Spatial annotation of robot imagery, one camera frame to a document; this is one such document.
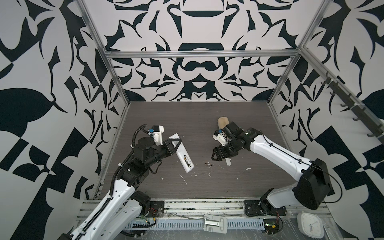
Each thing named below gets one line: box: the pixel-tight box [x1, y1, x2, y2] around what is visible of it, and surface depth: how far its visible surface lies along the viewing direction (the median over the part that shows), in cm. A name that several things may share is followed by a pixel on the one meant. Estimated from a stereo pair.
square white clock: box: [297, 212, 324, 239], surface depth 69 cm
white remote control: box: [168, 133, 195, 173], surface depth 70 cm
